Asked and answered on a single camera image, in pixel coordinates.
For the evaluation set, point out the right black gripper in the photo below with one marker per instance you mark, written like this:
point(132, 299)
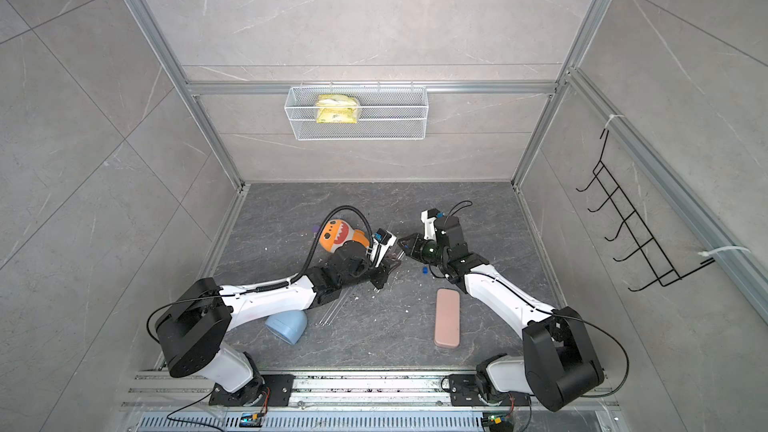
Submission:
point(415, 249)

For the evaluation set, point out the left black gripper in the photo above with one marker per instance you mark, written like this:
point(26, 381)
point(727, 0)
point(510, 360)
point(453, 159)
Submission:
point(382, 272)

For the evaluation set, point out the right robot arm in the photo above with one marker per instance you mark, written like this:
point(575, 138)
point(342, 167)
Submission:
point(559, 362)

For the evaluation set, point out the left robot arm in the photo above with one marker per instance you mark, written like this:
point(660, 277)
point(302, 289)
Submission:
point(191, 330)

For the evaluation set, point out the orange shark plush toy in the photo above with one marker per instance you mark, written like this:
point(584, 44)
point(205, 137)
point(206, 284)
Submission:
point(337, 232)

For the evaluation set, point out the pink rectangular case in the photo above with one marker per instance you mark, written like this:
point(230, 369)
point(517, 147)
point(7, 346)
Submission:
point(447, 319)

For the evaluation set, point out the light blue cup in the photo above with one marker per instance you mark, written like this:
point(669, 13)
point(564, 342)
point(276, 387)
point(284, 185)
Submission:
point(288, 326)

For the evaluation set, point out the yellow packet in basket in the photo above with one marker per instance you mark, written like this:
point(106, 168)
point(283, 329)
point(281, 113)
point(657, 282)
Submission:
point(337, 109)

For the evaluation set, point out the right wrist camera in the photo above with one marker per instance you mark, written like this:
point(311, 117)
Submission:
point(428, 217)

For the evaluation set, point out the white wire basket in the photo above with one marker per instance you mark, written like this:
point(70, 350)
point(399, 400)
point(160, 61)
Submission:
point(386, 113)

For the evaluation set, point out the metal base rail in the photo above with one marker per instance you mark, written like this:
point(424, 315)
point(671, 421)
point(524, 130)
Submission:
point(352, 400)

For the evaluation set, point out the black wall hook rack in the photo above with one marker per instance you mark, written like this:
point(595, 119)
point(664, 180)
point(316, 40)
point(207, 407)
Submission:
point(634, 226)

